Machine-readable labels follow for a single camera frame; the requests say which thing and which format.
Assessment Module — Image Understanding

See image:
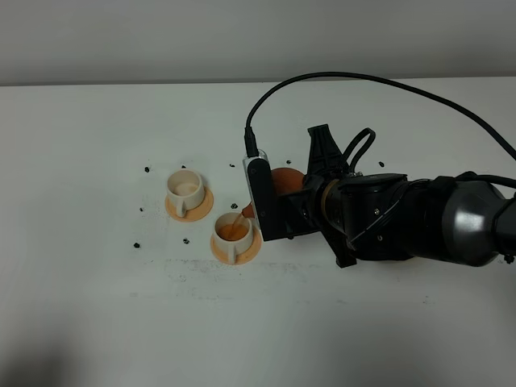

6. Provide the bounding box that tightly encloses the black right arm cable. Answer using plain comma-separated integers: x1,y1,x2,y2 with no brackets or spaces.
244,72,516,178

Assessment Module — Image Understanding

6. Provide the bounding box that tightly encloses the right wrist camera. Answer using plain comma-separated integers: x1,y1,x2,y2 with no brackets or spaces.
242,148,323,243

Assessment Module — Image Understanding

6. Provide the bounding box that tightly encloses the white teacup far left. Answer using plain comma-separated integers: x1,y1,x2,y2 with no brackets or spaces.
166,169,205,218

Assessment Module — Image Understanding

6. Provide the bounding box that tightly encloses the orange saucer near centre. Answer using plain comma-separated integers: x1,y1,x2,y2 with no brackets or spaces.
210,227,262,265

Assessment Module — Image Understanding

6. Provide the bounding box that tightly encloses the orange saucer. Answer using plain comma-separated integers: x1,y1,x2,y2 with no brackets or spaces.
210,227,262,265
164,187,214,223

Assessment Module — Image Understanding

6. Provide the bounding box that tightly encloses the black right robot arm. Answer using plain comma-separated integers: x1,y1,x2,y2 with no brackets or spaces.
303,125,515,268

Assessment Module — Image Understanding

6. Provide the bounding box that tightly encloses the white teacup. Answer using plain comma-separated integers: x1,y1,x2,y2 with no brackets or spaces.
210,212,254,265
166,169,205,218

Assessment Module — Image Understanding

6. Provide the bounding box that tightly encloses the white teacup near centre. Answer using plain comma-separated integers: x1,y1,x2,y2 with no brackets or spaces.
210,212,254,265

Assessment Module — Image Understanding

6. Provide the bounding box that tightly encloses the orange saucer far left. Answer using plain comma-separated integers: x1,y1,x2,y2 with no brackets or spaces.
164,187,214,223

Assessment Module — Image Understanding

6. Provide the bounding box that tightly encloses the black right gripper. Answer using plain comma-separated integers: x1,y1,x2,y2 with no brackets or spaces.
303,124,407,268

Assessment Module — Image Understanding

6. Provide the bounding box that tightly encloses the brown clay teapot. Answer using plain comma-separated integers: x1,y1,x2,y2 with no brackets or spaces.
242,167,304,220

